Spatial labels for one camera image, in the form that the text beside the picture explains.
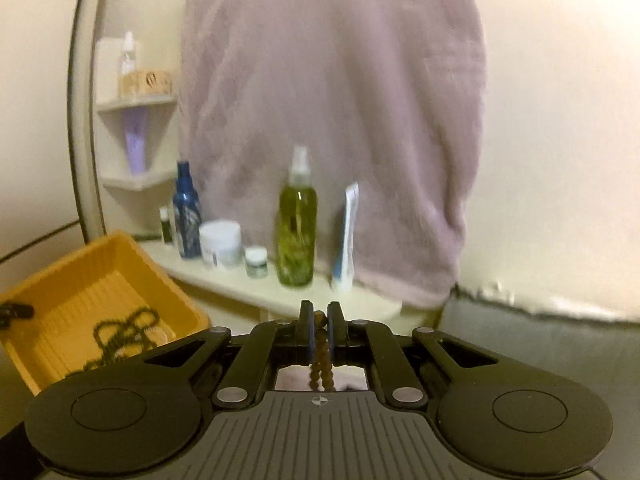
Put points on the white bottle top shelf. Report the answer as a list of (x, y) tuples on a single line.
[(128, 62)]

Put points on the yellow plastic tray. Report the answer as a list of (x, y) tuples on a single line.
[(106, 280)]

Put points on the blue spray bottle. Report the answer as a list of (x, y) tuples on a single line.
[(187, 213)]

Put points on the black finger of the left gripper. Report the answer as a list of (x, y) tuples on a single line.
[(11, 310)]

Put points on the grey cushion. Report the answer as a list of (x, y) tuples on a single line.
[(602, 356)]

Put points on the small green white jar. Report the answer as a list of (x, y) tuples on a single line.
[(256, 261)]

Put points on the white cream jar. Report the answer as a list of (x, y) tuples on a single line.
[(221, 243)]

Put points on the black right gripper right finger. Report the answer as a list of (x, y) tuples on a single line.
[(373, 346)]

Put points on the pink hanging towel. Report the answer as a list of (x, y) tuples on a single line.
[(384, 94)]

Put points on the wooden box on shelf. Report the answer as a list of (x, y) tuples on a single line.
[(145, 83)]

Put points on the blue white tube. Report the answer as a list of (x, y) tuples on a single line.
[(344, 267)]

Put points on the cream corner shelf unit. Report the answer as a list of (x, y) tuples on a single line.
[(266, 294)]

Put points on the lilac tube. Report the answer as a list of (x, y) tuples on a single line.
[(135, 123)]

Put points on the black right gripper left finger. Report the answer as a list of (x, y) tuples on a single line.
[(261, 351)]

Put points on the green olive spray bottle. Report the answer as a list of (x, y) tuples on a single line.
[(297, 223)]

